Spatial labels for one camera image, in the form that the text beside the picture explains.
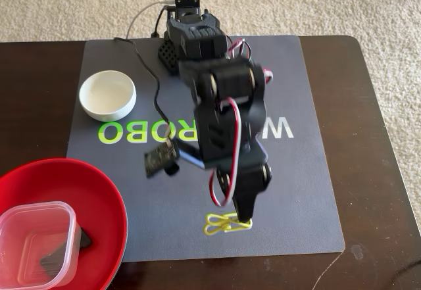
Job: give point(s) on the large red bowl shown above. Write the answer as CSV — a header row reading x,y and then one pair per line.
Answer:
x,y
92,188

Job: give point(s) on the black bow-tie shaped block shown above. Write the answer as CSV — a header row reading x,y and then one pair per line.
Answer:
x,y
85,239

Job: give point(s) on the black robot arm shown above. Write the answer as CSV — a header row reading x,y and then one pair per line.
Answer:
x,y
204,43

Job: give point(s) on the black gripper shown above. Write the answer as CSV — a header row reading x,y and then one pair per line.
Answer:
x,y
247,185

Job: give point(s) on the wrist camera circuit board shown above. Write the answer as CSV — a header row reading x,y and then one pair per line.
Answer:
x,y
161,158

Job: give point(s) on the clear square plastic container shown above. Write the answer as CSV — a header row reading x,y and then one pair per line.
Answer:
x,y
36,250

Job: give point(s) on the small white bowl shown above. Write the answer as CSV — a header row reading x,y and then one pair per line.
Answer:
x,y
107,96

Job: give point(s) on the grey mat with WOWROBO print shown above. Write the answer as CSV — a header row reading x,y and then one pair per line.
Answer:
x,y
296,204

